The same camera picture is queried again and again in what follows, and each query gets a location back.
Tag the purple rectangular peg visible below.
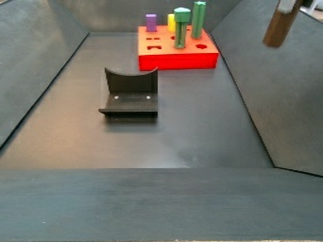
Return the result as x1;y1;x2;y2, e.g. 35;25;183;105
146;13;156;32

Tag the brown hexagon peg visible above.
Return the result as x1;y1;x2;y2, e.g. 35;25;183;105
263;0;305;47

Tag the red shape sorter board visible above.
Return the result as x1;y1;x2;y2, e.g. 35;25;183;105
138;26;219;71

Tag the green heart peg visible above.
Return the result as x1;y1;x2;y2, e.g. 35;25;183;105
174;8;191;49

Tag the green star peg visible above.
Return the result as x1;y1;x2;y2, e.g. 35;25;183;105
191;1;207;40

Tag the black curved holder stand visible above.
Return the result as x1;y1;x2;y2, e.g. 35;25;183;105
99;69;158;115

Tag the yellow cylinder peg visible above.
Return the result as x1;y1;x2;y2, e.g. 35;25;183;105
168;13;175;32

